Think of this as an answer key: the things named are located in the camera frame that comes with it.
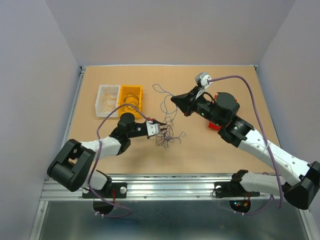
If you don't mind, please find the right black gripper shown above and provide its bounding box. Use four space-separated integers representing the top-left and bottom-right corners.
170 86 224 128

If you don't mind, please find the thin wire bundle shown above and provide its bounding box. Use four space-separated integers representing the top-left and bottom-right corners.
152 83 187 150

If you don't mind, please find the dark purple thin wire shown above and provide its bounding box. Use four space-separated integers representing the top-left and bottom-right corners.
122 92 140 113

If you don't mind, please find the yellow thin wire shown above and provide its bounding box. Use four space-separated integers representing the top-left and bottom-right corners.
98 86 118 113

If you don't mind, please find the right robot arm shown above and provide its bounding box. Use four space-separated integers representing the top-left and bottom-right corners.
171 86 320 210

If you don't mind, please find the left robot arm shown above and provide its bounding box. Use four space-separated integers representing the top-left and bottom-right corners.
47 113 167 197

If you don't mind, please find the red plastic bin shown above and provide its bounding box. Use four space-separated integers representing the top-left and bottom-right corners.
208 92 221 131

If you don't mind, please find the yellow plastic bin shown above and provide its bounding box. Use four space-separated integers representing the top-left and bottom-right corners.
118 85 143 119

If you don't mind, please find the white plastic bin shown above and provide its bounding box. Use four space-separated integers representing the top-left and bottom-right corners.
95 84 121 118

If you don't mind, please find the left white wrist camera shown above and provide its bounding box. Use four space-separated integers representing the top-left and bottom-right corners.
145 120 160 137

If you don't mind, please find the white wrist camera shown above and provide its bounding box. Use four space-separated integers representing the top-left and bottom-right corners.
145 120 160 137
195 72 212 100

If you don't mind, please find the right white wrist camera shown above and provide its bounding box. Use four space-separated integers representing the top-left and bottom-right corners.
195 72 212 100

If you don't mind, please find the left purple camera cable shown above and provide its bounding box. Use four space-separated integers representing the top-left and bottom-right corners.
87 103 153 218

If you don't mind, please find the aluminium front rail frame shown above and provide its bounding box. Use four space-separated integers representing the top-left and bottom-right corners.
39 174 308 201

